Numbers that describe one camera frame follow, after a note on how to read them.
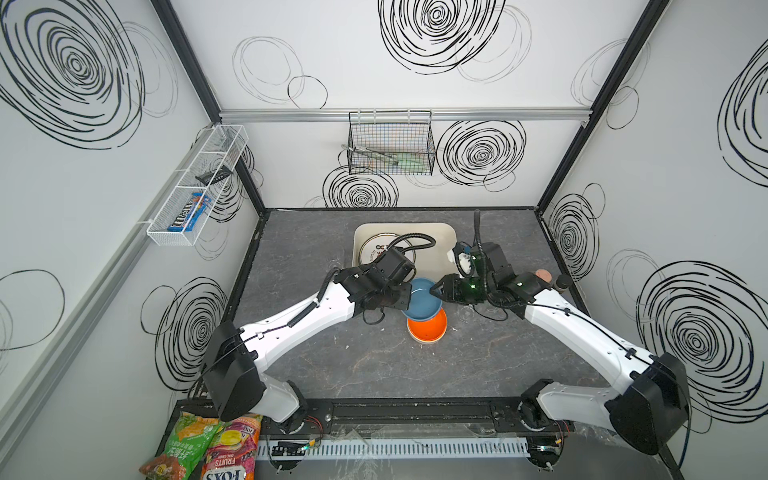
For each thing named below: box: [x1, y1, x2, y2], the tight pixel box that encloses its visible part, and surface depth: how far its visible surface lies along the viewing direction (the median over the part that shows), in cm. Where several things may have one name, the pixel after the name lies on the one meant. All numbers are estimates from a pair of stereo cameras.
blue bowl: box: [401, 278, 443, 321], surface depth 78 cm
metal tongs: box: [342, 144, 400, 165], surface depth 87 cm
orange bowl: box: [406, 307, 448, 344], surface depth 84 cm
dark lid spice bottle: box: [556, 274, 573, 291], surface depth 91 cm
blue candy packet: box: [167, 192, 212, 232], surface depth 71 cm
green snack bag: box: [166, 412, 224, 480], surface depth 68 cm
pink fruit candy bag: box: [202, 413, 263, 480], surface depth 68 cm
